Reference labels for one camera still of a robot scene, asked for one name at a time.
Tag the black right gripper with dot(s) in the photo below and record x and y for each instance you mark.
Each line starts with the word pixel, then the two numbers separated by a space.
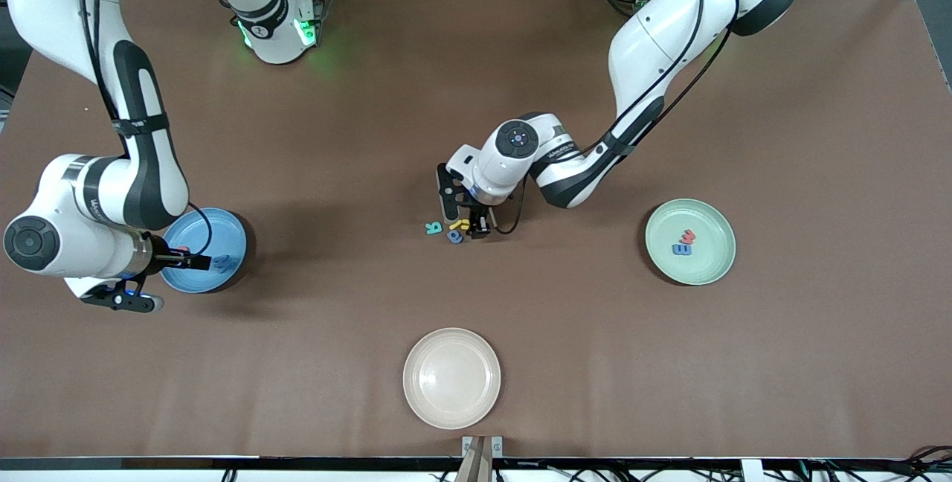
pixel 165 259

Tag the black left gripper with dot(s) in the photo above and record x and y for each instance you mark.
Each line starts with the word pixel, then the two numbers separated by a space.
pixel 478 212

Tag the blue foam letter M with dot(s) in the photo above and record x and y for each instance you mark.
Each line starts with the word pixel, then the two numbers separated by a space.
pixel 221 266

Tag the blue foam letter e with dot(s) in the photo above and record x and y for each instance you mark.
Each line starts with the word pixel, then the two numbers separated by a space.
pixel 680 249

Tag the pink foam letter w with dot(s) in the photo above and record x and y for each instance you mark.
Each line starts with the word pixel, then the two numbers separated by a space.
pixel 688 236

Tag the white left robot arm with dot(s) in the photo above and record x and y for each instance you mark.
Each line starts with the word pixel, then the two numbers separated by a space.
pixel 654 36

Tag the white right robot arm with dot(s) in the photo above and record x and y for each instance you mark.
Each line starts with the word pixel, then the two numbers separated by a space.
pixel 59 21

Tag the blue plate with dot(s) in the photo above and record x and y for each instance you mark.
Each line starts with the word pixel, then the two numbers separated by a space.
pixel 223 236

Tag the cream plate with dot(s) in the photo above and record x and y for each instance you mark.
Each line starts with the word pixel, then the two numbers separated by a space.
pixel 451 378

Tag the green plate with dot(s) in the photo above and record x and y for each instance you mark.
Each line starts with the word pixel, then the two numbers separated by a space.
pixel 706 259

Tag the blue foam letter a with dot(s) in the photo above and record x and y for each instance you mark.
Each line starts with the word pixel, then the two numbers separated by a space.
pixel 451 235

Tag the teal foam letter R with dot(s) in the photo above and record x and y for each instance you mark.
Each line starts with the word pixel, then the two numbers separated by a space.
pixel 434 230

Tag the beige pole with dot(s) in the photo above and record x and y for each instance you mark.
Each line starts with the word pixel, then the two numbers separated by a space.
pixel 476 467

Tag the black table edge rail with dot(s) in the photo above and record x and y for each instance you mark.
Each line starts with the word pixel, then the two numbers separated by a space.
pixel 223 463

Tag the metal mounting bracket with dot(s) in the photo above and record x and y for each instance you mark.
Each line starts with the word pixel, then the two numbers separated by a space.
pixel 468 443

